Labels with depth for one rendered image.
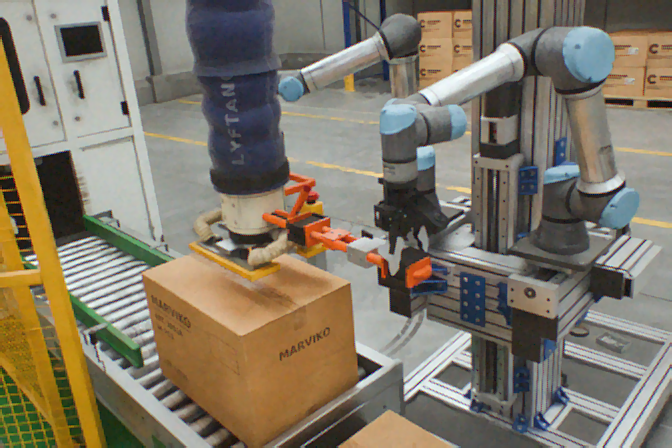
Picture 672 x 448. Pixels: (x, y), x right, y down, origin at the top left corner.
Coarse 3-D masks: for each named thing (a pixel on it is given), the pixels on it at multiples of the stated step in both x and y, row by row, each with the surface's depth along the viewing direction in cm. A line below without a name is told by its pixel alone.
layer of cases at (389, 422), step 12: (384, 420) 189; (396, 420) 189; (360, 432) 185; (372, 432) 185; (384, 432) 184; (396, 432) 184; (408, 432) 184; (420, 432) 183; (348, 444) 181; (360, 444) 181; (372, 444) 180; (384, 444) 180; (396, 444) 179; (408, 444) 179; (420, 444) 179; (432, 444) 178; (444, 444) 178
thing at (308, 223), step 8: (296, 216) 165; (304, 216) 166; (312, 216) 167; (320, 216) 165; (288, 224) 161; (296, 224) 162; (304, 224) 162; (312, 224) 159; (320, 224) 160; (328, 224) 162; (288, 232) 164; (296, 232) 160; (304, 232) 158; (320, 232) 161; (288, 240) 164; (296, 240) 161; (304, 240) 159; (312, 240) 160
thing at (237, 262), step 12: (216, 240) 182; (204, 252) 182; (216, 252) 180; (240, 252) 173; (228, 264) 173; (240, 264) 171; (264, 264) 170; (276, 264) 170; (252, 276) 165; (264, 276) 168
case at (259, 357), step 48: (144, 288) 208; (192, 288) 192; (240, 288) 190; (288, 288) 187; (336, 288) 185; (192, 336) 189; (240, 336) 164; (288, 336) 175; (336, 336) 189; (192, 384) 201; (240, 384) 173; (288, 384) 180; (336, 384) 194; (240, 432) 183
